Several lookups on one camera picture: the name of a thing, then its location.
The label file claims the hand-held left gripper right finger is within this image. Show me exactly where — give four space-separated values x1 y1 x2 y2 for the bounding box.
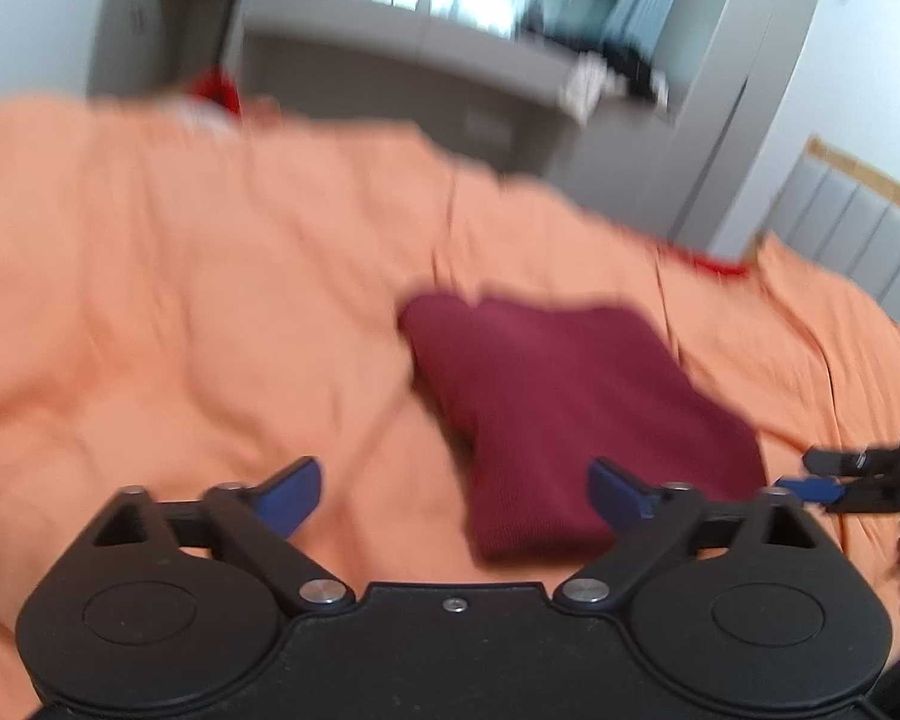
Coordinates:
553 457 827 613

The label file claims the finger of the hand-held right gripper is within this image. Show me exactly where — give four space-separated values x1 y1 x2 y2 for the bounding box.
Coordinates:
802 445 900 478
776 475 900 517

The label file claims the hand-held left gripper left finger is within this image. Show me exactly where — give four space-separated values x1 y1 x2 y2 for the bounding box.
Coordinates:
90 456 355 613

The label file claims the maroon knit garment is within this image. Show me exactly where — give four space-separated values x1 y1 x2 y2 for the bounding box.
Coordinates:
397 292 770 567

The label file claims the red cloth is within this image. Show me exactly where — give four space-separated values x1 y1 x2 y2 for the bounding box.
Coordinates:
656 242 752 280

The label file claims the orange bed sheet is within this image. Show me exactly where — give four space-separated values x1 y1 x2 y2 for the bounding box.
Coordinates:
0 94 900 720

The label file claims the light wooden board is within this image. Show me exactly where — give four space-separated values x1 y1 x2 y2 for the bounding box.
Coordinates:
804 133 900 230

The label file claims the white cloth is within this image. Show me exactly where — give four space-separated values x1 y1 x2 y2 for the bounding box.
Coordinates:
559 52 610 122

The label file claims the red pillow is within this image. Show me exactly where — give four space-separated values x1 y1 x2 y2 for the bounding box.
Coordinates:
186 66 242 119

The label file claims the black item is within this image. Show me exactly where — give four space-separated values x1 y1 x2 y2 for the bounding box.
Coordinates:
606 43 674 107

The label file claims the grey cabinet unit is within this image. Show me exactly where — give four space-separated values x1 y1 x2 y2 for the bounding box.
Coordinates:
90 0 830 260

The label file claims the white wall radiator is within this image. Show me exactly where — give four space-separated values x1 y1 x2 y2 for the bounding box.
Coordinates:
771 154 900 338

